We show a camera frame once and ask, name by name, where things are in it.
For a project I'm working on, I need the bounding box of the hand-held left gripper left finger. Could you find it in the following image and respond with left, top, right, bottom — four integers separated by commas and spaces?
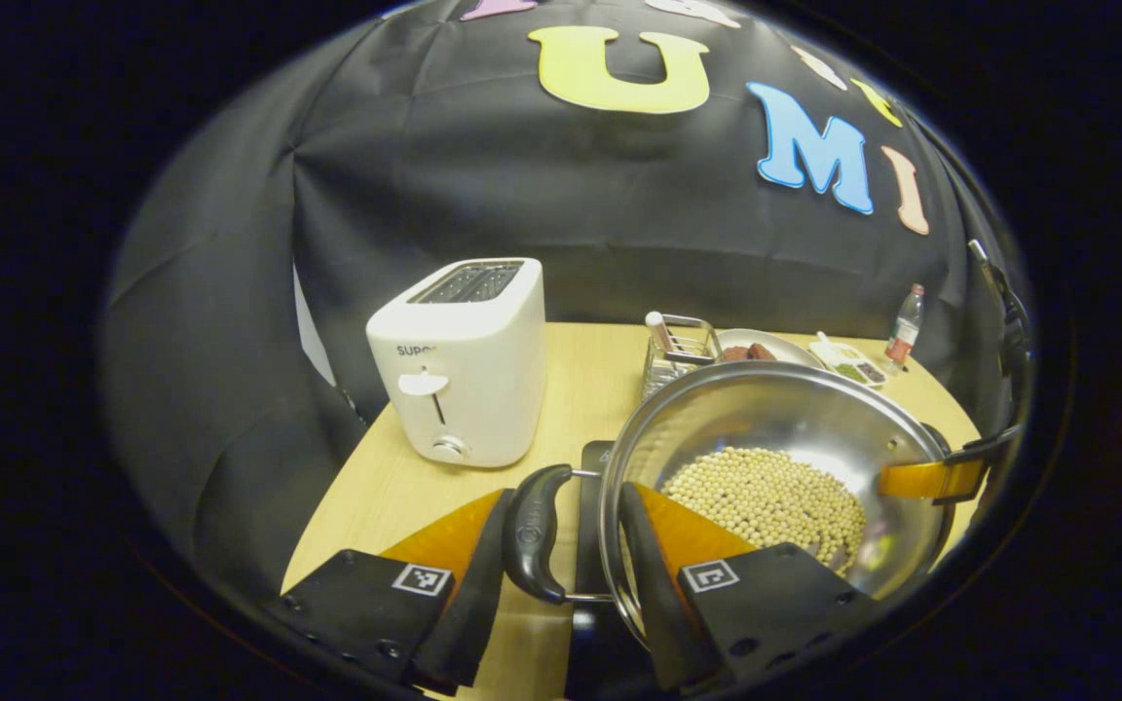
264, 487, 515, 696

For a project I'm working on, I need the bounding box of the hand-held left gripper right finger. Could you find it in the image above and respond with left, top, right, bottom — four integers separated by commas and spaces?
619, 482, 879, 694

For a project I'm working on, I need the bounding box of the black induction cooktop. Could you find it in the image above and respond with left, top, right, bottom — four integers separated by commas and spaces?
566, 440, 664, 700

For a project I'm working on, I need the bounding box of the stainless steel pot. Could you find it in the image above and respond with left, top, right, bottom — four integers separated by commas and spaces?
503, 360, 957, 648

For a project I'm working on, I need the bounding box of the clear plastic water bottle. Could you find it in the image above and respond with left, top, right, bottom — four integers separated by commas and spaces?
884, 283, 925, 367

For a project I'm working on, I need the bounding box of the pile of soybeans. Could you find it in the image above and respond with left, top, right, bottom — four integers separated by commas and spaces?
660, 447, 869, 575

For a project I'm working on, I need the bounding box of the white divided dish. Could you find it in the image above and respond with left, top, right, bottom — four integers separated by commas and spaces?
807, 331, 889, 389

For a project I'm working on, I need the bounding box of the white oval plate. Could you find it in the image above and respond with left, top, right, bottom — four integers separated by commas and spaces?
712, 328, 826, 371

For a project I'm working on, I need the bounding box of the white toaster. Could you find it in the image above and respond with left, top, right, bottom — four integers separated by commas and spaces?
366, 257, 547, 469

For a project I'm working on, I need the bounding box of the metal wire rack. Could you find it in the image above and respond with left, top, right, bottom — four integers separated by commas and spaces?
641, 312, 724, 402

